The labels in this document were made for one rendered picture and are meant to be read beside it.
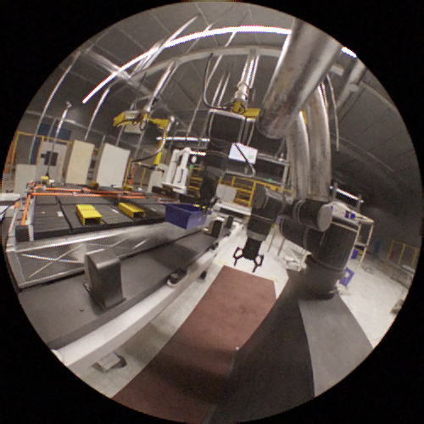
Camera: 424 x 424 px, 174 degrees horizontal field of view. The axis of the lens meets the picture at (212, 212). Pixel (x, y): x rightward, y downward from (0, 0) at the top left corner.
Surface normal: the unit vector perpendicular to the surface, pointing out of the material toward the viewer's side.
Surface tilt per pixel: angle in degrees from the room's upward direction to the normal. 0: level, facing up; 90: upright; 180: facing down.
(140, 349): 0
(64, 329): 0
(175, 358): 0
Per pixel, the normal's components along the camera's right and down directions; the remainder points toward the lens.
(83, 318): 0.25, -0.96
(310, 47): -0.61, 0.79
